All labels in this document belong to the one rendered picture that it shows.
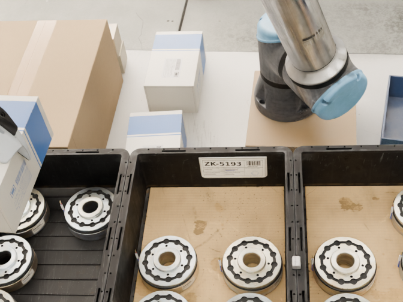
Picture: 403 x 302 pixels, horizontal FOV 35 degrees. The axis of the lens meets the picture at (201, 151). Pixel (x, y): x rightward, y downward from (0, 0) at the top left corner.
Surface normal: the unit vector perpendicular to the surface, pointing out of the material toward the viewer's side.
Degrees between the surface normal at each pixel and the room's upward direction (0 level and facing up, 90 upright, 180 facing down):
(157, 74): 0
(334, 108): 97
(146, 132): 0
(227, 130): 0
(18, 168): 90
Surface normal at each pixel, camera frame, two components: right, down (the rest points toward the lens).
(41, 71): -0.10, -0.65
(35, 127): 0.98, 0.04
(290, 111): 0.00, 0.54
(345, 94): 0.52, 0.69
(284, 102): -0.22, 0.54
